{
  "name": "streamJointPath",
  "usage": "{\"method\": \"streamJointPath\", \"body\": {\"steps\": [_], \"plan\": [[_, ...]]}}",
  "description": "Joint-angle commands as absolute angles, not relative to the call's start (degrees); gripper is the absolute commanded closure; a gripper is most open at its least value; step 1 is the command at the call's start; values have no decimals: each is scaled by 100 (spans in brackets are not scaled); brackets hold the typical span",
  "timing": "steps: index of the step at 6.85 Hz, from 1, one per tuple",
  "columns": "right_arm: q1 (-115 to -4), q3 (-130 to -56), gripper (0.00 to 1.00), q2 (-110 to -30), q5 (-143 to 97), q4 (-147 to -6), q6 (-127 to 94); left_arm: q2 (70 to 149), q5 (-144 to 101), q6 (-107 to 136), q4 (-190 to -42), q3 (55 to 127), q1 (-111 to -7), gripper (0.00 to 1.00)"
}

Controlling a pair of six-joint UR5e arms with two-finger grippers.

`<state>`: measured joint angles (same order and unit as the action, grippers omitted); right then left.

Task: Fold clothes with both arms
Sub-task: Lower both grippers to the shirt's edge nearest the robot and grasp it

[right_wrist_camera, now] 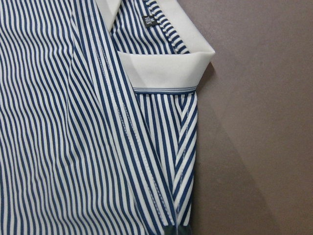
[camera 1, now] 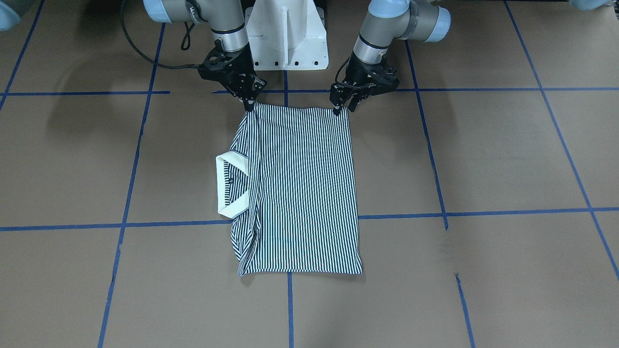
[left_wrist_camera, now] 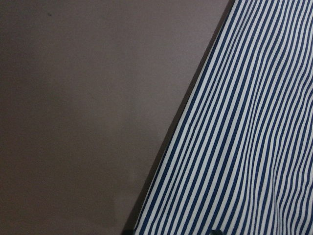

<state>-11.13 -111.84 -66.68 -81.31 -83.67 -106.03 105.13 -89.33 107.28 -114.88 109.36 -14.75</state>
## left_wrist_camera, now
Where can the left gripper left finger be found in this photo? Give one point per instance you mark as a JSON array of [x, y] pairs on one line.
[[128, 232]]

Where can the blue white striped polo shirt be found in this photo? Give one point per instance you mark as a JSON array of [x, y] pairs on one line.
[[241, 157]]

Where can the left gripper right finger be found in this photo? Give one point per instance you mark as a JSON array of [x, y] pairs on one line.
[[216, 232]]

